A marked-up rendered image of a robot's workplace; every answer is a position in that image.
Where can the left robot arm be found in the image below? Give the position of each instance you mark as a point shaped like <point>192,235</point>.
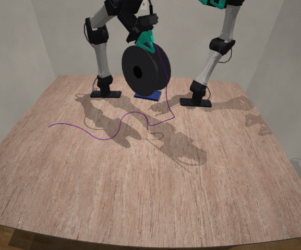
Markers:
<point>218,48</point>

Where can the black cable reel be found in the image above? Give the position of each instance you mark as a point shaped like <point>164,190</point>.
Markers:
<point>143,70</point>

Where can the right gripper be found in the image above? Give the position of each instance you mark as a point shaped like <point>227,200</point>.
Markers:
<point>140,34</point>

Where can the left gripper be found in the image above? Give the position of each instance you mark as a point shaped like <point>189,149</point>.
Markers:
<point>220,4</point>

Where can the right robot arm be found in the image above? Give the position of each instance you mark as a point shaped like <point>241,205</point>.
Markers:
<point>123,9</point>

